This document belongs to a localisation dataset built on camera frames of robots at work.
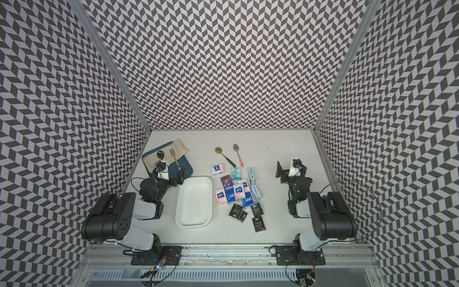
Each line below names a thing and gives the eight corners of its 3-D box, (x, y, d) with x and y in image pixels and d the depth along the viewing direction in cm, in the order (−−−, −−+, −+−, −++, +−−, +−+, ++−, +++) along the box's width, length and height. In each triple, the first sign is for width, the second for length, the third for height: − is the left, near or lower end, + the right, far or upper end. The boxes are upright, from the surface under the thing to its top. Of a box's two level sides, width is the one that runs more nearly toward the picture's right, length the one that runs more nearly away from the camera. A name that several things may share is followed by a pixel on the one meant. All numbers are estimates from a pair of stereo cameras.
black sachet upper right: (254, 217, 84) (255, 215, 81) (250, 206, 87) (250, 204, 85) (263, 215, 84) (263, 213, 82) (258, 203, 88) (259, 201, 86)
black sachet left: (229, 215, 84) (229, 213, 82) (234, 205, 88) (234, 202, 85) (238, 219, 83) (238, 217, 81) (242, 209, 86) (243, 206, 84)
